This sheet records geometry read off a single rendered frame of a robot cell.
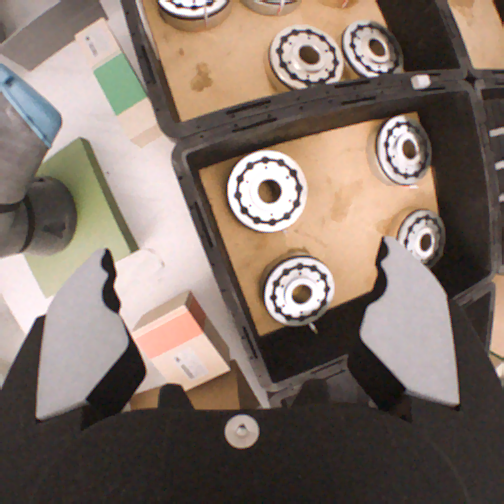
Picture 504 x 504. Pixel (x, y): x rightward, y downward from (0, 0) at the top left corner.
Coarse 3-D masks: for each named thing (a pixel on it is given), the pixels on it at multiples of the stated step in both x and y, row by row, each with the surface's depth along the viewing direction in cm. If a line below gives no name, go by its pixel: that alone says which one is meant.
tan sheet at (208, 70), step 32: (160, 32) 26; (192, 32) 26; (224, 32) 27; (256, 32) 27; (192, 64) 27; (224, 64) 28; (256, 64) 28; (192, 96) 28; (224, 96) 29; (256, 96) 29
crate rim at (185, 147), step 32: (352, 96) 21; (384, 96) 21; (416, 96) 22; (224, 128) 20; (256, 128) 21; (480, 128) 24; (480, 160) 25; (192, 192) 21; (224, 288) 23; (480, 288) 28; (256, 352) 25; (288, 384) 27
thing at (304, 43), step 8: (304, 40) 25; (312, 40) 25; (296, 48) 25; (312, 48) 26; (320, 48) 25; (296, 56) 25; (320, 56) 26; (296, 64) 26; (304, 64) 26; (320, 64) 26; (312, 72) 26
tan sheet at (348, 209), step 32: (352, 128) 32; (320, 160) 32; (352, 160) 32; (224, 192) 31; (320, 192) 33; (352, 192) 33; (384, 192) 34; (416, 192) 35; (224, 224) 32; (320, 224) 34; (352, 224) 34; (384, 224) 35; (256, 256) 33; (320, 256) 35; (352, 256) 35; (256, 288) 34; (352, 288) 36; (256, 320) 35
